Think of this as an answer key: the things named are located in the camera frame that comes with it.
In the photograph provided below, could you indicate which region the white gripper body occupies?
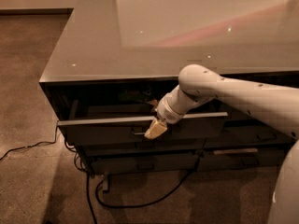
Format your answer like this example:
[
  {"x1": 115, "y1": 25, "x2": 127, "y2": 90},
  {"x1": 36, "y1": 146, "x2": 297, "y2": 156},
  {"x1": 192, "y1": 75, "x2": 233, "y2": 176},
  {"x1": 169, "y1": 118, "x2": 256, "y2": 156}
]
[{"x1": 157, "y1": 93, "x2": 185, "y2": 124}]

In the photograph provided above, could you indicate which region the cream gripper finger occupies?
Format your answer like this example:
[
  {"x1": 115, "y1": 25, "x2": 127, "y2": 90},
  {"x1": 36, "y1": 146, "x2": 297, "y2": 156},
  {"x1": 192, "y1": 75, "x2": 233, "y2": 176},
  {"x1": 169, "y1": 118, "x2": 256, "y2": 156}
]
[{"x1": 144, "y1": 118, "x2": 167, "y2": 140}]

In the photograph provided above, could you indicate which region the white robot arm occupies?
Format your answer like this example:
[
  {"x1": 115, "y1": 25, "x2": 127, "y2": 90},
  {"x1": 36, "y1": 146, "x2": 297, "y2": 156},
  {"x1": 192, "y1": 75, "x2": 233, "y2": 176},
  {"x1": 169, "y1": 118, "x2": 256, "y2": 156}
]
[{"x1": 145, "y1": 64, "x2": 299, "y2": 139}]

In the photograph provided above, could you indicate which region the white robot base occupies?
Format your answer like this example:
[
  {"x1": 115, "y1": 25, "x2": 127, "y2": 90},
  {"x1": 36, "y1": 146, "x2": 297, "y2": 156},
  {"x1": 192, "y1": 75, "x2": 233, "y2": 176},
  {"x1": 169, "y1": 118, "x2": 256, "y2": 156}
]
[{"x1": 267, "y1": 141, "x2": 299, "y2": 224}]

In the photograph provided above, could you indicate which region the grey drawer cabinet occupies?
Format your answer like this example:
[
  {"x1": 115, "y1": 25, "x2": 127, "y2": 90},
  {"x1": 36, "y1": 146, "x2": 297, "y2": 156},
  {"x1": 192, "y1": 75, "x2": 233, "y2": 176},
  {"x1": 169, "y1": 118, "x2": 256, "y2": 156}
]
[{"x1": 40, "y1": 0, "x2": 299, "y2": 175}]

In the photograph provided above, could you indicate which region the green snack bag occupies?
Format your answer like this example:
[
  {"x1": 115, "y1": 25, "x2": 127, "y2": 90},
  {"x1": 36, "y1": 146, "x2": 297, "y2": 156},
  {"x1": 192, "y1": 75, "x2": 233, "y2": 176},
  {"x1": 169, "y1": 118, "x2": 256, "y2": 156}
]
[{"x1": 119, "y1": 90, "x2": 158, "y2": 105}]

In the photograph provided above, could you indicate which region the thick black floor cable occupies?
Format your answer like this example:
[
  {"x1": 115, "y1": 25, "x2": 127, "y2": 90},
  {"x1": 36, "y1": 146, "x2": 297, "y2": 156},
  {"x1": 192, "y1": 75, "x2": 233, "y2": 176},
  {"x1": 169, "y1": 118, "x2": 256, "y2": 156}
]
[{"x1": 64, "y1": 140, "x2": 200, "y2": 224}]

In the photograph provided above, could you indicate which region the thin black floor cable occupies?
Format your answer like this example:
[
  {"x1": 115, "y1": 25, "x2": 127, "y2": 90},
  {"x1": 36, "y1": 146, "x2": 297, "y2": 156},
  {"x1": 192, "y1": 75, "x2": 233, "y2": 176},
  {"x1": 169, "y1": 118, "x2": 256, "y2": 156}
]
[{"x1": 0, "y1": 120, "x2": 60, "y2": 161}]

